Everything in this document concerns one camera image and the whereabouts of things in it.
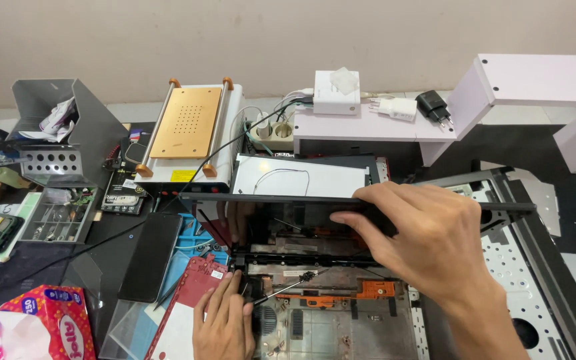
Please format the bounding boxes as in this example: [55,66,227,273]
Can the person's left hand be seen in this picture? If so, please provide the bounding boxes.
[192,270,257,360]

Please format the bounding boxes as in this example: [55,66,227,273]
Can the person's right hand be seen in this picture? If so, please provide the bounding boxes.
[330,181,495,312]

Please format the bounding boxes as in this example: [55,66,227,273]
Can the thin black screwdriver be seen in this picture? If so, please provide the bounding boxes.
[252,269,330,307]

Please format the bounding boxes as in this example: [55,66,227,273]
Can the black laptop screen panel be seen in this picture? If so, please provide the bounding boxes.
[179,192,538,252]

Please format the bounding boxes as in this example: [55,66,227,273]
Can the red laptop cover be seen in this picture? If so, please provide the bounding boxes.
[144,254,230,360]

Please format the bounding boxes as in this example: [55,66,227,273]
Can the metal tweezers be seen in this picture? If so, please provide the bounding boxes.
[152,276,190,312]

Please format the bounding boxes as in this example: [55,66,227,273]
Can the clear plastic sheet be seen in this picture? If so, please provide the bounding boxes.
[99,299,170,360]

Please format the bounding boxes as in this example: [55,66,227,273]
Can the blue repair mat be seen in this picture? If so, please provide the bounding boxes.
[144,213,231,326]

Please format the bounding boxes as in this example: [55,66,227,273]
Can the open laptop base chassis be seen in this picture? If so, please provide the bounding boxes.
[230,220,421,360]

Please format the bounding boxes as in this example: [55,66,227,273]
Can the black smartphone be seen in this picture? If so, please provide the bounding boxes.
[117,212,184,304]

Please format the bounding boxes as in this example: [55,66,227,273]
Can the grey metal plate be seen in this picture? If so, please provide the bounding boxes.
[507,169,563,238]

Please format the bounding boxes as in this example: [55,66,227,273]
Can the black plug adapter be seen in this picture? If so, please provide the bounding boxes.
[415,89,454,126]

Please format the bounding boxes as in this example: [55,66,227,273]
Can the white plug adapter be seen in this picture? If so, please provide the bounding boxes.
[367,97,418,123]

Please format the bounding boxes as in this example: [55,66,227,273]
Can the laptop lid with white sheet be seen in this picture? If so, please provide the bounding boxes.
[230,152,392,199]

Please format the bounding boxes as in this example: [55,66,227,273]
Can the white charger box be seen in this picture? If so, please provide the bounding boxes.
[312,70,362,116]

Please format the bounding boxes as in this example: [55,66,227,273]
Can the white shelf riser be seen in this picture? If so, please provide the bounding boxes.
[292,53,576,174]

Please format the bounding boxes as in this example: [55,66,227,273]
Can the beige power strip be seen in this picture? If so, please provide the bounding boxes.
[244,116,296,154]

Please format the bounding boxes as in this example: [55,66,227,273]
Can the red tissue box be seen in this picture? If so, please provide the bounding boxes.
[0,284,97,360]

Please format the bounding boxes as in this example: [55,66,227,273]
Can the small dark phone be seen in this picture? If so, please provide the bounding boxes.
[122,132,153,167]

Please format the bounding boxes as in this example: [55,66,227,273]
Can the grey compartment parts tray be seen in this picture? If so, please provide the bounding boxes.
[17,187,100,245]

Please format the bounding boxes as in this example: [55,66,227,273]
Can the white screen separator machine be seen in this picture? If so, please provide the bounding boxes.
[134,77,247,194]

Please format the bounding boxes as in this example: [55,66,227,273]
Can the grey metal desk organizer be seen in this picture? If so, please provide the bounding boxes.
[7,78,130,189]

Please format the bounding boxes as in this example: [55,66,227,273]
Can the crumpled paper in organizer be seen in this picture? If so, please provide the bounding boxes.
[17,96,79,144]

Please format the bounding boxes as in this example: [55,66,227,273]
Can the laptop palmrest frame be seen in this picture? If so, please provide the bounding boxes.
[407,166,576,360]

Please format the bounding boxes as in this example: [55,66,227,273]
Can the long black cable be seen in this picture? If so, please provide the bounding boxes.
[0,96,315,299]

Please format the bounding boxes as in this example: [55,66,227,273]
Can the white charger cables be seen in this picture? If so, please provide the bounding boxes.
[271,88,315,122]

